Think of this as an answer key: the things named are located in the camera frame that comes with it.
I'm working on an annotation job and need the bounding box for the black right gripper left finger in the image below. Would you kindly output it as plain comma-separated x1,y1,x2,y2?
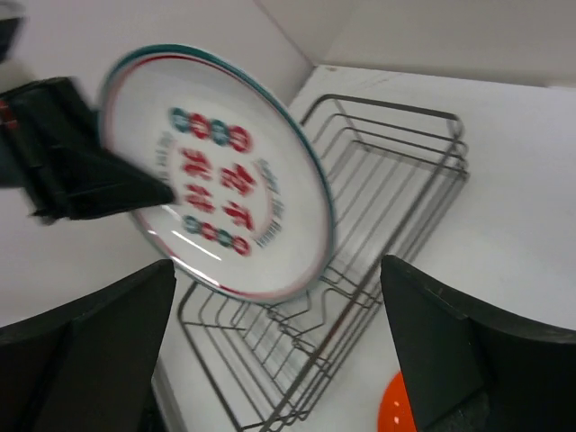
1,260,176,431

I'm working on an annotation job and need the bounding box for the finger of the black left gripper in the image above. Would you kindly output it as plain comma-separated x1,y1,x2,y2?
1,77,175,223

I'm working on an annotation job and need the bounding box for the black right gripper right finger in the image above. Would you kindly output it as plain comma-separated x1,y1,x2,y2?
381,256,575,431

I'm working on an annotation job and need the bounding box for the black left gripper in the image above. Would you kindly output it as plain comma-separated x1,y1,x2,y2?
0,0,27,63

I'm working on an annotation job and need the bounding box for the white plate with red characters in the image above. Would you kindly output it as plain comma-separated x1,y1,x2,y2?
98,44,337,303

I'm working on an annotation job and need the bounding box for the orange plastic plate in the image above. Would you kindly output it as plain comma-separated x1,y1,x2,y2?
377,372,418,432

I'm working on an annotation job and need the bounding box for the grey wire dish rack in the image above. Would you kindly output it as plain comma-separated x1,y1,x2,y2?
177,94,468,431

